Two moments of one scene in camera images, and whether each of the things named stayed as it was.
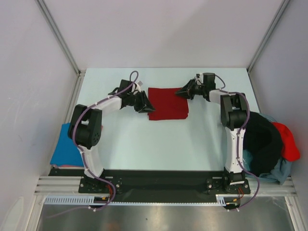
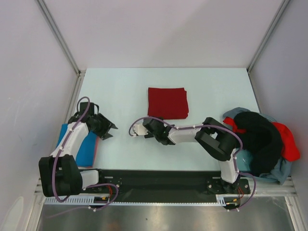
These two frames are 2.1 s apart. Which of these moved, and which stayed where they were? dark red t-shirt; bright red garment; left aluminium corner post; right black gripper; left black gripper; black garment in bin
Moved: right black gripper; left black gripper
Stayed: black garment in bin; bright red garment; dark red t-shirt; left aluminium corner post
